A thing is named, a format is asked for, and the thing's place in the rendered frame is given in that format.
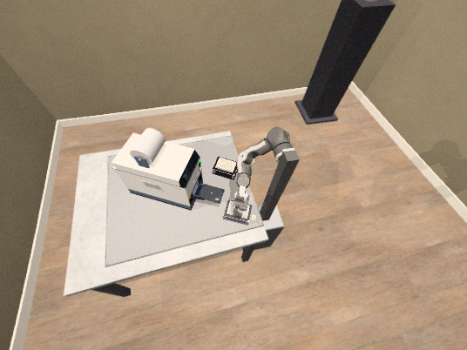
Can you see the white foil roll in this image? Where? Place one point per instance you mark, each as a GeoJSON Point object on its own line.
{"type": "Point", "coordinates": [148, 145]}

